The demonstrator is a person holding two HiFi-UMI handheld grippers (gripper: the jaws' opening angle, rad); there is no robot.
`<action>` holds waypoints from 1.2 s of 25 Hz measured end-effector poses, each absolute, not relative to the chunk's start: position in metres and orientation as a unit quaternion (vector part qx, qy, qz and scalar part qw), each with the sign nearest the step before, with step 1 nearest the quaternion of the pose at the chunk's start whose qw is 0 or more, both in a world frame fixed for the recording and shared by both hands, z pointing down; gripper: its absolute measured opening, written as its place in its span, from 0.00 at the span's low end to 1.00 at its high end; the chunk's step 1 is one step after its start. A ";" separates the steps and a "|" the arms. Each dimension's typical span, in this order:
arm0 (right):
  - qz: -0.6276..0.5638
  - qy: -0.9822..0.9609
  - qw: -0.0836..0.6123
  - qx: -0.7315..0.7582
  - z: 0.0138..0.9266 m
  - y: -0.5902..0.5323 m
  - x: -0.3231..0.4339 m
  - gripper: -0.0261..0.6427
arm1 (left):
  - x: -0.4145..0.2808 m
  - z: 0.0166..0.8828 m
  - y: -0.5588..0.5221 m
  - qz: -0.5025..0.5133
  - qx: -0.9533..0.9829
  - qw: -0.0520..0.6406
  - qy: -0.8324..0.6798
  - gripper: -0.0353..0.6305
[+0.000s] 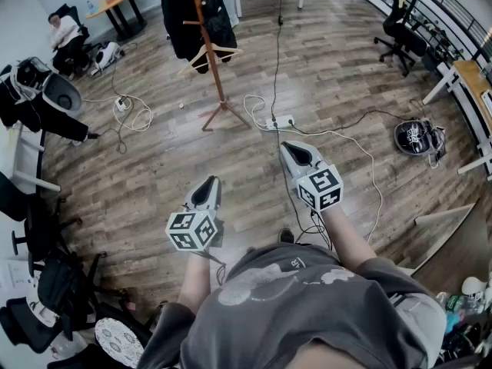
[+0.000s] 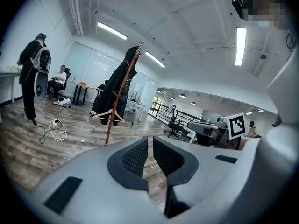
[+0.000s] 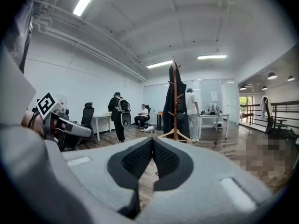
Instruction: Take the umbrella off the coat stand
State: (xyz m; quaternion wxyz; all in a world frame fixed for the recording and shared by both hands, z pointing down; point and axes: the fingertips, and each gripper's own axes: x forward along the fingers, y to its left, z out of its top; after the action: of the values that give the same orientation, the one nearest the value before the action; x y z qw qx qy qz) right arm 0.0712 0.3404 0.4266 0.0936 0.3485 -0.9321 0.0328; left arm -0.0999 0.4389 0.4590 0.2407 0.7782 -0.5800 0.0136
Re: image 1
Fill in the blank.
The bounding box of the wooden clothes hanger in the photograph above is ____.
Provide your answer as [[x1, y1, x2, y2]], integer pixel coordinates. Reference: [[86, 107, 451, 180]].
[[177, 43, 244, 78]]

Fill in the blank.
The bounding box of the long white power strip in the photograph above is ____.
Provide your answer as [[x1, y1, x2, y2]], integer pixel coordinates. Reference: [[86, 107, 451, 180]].
[[265, 115, 296, 131]]

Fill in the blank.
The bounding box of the black jacket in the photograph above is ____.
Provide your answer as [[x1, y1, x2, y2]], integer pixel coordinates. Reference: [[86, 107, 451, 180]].
[[0, 64, 101, 146]]

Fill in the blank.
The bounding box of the round wooden table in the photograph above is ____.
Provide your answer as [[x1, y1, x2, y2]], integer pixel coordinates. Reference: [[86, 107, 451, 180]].
[[85, 0, 148, 42]]

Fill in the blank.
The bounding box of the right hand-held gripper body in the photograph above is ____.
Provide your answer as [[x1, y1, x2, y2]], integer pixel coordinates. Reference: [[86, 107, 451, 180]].
[[291, 158, 344, 212]]

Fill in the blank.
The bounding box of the wooden coat stand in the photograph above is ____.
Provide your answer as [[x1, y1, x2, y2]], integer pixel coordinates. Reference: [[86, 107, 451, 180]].
[[181, 0, 253, 132]]

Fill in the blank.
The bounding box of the person's left forearm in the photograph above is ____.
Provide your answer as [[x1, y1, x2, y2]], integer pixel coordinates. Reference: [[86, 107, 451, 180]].
[[177, 248, 213, 315]]

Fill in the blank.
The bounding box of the white wheeled device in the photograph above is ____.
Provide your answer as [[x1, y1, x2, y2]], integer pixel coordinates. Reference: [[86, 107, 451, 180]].
[[93, 41, 126, 71]]

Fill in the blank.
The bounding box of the grey round bin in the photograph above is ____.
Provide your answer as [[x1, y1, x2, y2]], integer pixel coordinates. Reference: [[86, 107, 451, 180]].
[[41, 71, 84, 115]]

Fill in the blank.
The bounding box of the black coat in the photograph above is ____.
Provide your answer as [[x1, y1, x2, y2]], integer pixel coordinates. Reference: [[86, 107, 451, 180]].
[[158, 0, 211, 60]]

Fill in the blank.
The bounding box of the black cable to headset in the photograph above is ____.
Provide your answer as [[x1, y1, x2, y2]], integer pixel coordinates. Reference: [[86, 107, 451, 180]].
[[287, 108, 428, 137]]

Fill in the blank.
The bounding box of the person's grey t-shirt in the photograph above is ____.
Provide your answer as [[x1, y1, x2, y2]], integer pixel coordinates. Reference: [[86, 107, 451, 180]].
[[136, 242, 449, 369]]

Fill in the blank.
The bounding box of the black swivel chair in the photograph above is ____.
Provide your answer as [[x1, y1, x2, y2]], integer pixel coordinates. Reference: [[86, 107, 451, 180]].
[[0, 171, 108, 355]]

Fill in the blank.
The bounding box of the green bottle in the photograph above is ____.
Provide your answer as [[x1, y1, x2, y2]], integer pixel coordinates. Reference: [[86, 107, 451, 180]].
[[444, 294, 467, 314]]

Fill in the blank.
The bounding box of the wooden desk with white frame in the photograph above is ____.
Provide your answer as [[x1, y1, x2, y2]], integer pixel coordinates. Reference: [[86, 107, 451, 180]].
[[421, 59, 492, 181]]

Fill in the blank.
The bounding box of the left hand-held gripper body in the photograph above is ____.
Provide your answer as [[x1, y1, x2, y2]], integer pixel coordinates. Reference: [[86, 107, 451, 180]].
[[165, 201, 225, 252]]

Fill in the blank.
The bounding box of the coiled white cable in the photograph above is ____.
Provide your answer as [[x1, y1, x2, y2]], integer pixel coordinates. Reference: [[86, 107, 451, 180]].
[[81, 93, 155, 132]]

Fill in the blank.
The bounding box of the long black cable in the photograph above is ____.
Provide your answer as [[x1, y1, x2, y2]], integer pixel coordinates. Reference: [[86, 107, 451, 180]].
[[270, 0, 286, 123]]

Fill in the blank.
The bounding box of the long white cable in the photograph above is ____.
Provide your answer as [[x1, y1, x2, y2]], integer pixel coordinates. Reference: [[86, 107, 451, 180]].
[[242, 94, 385, 244]]

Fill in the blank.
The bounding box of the black office chair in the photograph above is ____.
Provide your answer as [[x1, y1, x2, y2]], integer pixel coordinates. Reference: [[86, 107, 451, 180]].
[[373, 0, 429, 78]]

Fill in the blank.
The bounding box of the person's right forearm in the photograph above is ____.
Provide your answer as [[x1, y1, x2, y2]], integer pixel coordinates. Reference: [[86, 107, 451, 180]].
[[317, 204, 378, 273]]

